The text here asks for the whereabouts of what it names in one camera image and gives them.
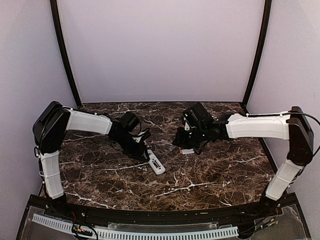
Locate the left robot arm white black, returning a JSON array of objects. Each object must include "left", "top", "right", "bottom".
[{"left": 32, "top": 101, "right": 151, "bottom": 218}]

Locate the white slotted cable duct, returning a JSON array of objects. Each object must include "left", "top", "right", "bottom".
[{"left": 32, "top": 213, "right": 239, "bottom": 240}]

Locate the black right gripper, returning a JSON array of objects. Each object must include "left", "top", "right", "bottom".
[{"left": 172, "top": 124, "right": 208, "bottom": 149}]

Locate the white battery cover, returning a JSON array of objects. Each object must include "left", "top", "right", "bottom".
[{"left": 181, "top": 148, "right": 195, "bottom": 155}]

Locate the black frame post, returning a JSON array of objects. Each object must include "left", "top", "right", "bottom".
[
  {"left": 241, "top": 0, "right": 272, "bottom": 109},
  {"left": 49, "top": 0, "right": 82, "bottom": 108}
]

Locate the black left frame post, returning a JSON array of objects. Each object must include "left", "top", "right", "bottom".
[{"left": 49, "top": 0, "right": 82, "bottom": 108}]

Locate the white remote control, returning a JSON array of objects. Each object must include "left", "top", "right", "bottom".
[{"left": 147, "top": 149, "right": 166, "bottom": 175}]

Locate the black right frame post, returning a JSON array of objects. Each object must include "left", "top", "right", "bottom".
[{"left": 241, "top": 0, "right": 272, "bottom": 109}]

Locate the black front table rail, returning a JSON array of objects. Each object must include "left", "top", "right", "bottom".
[{"left": 32, "top": 196, "right": 283, "bottom": 226}]

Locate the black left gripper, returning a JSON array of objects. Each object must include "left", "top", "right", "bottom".
[{"left": 113, "top": 132, "right": 150, "bottom": 162}]

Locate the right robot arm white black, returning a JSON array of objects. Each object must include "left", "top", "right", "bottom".
[{"left": 172, "top": 102, "right": 320, "bottom": 217}]

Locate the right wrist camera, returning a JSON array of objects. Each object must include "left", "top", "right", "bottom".
[{"left": 182, "top": 117, "right": 192, "bottom": 131}]

